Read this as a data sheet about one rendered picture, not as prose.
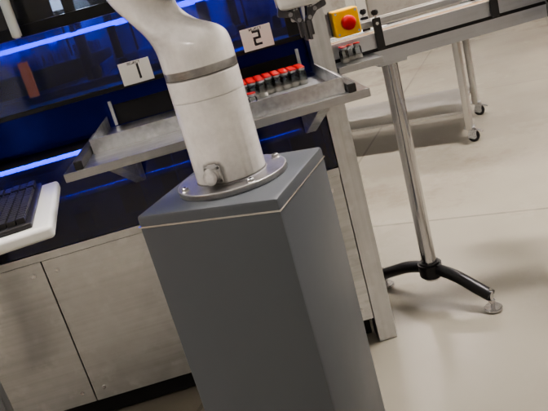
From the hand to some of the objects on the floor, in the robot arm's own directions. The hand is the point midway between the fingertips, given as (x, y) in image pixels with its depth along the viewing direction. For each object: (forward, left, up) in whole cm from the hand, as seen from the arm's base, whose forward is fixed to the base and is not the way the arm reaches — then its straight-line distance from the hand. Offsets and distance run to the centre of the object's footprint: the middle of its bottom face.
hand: (307, 30), depth 142 cm
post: (+41, +11, -103) cm, 112 cm away
